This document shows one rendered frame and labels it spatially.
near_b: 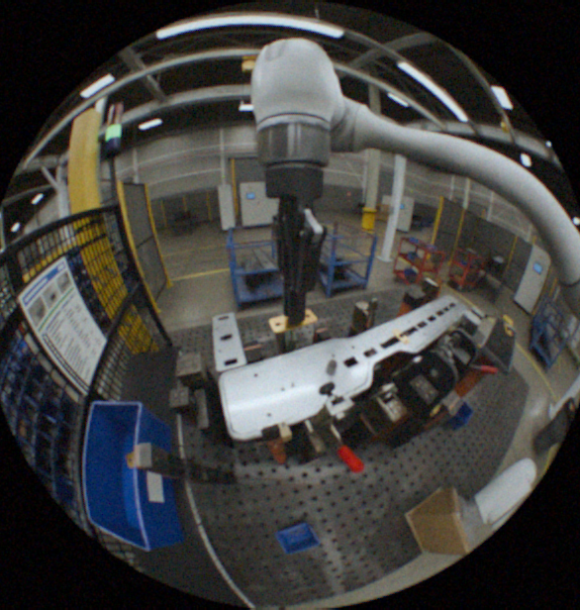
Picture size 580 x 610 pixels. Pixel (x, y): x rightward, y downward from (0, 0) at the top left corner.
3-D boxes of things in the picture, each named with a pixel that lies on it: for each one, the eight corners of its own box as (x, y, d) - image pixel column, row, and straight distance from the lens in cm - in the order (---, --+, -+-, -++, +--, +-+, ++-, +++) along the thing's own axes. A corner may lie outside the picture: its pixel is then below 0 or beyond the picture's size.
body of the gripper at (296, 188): (338, 168, 23) (334, 242, 24) (305, 173, 31) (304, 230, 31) (276, 161, 20) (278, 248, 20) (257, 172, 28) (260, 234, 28)
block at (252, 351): (267, 375, 90) (260, 336, 68) (275, 395, 84) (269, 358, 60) (248, 381, 89) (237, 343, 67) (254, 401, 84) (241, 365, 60)
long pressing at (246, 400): (444, 292, 141) (444, 290, 140) (470, 310, 137) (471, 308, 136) (217, 373, 59) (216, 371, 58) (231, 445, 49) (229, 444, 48)
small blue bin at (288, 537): (306, 518, 77) (308, 522, 69) (318, 538, 80) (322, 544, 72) (275, 527, 78) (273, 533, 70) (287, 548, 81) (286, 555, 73)
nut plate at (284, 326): (309, 310, 35) (309, 305, 35) (318, 321, 33) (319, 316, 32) (268, 320, 33) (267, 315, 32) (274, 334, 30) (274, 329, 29)
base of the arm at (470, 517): (467, 517, 102) (479, 509, 101) (469, 544, 85) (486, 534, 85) (455, 492, 92) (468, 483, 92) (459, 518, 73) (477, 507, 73)
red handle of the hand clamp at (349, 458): (324, 413, 42) (371, 459, 33) (326, 420, 44) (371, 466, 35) (307, 420, 41) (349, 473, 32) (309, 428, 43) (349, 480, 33)
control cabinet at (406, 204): (392, 229, 1160) (398, 187, 1155) (397, 229, 1201) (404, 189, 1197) (402, 232, 1111) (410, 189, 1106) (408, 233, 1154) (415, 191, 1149)
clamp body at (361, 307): (348, 348, 105) (364, 297, 83) (361, 363, 100) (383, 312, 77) (336, 354, 100) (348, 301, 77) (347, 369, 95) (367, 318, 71)
